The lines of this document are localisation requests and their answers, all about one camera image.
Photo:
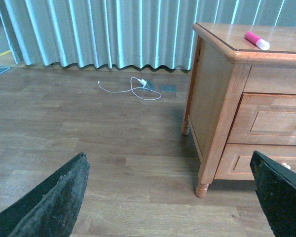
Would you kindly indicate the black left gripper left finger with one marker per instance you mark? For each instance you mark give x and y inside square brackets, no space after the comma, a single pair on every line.
[52,207]

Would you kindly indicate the wooden nightstand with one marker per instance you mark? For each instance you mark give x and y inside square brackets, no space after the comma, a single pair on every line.
[225,67]

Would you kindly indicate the pink marker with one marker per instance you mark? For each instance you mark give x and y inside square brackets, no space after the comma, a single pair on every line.
[257,41]

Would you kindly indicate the grey pleated curtain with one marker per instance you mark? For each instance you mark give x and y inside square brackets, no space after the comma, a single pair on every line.
[125,32]

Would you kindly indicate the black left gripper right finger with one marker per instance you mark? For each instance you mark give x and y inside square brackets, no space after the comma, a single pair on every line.
[276,191]

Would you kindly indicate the open floor socket cover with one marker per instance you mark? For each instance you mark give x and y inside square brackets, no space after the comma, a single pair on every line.
[147,85]

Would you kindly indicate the grey floor socket plate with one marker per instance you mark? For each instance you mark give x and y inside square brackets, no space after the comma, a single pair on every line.
[168,88]

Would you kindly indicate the lower drawer wooden knob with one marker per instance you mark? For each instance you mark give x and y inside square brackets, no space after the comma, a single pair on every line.
[286,165]

